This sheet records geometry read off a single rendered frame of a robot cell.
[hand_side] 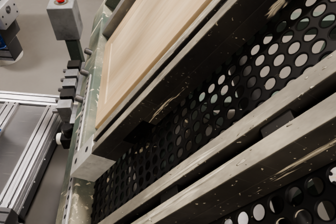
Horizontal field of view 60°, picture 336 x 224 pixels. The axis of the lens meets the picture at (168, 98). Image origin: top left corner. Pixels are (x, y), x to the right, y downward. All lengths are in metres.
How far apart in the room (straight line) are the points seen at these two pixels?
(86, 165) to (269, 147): 0.56
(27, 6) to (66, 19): 2.13
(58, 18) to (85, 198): 0.94
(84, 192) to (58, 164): 1.18
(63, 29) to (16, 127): 0.75
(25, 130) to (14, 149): 0.14
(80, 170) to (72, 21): 0.88
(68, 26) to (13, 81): 1.23
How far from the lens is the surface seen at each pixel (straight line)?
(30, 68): 2.73
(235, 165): 0.33
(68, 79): 1.33
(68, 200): 0.84
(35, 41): 3.03
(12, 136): 1.98
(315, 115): 0.29
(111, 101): 0.90
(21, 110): 2.09
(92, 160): 0.76
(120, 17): 1.26
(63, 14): 1.50
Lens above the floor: 1.63
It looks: 47 degrees down
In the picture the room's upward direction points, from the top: straight up
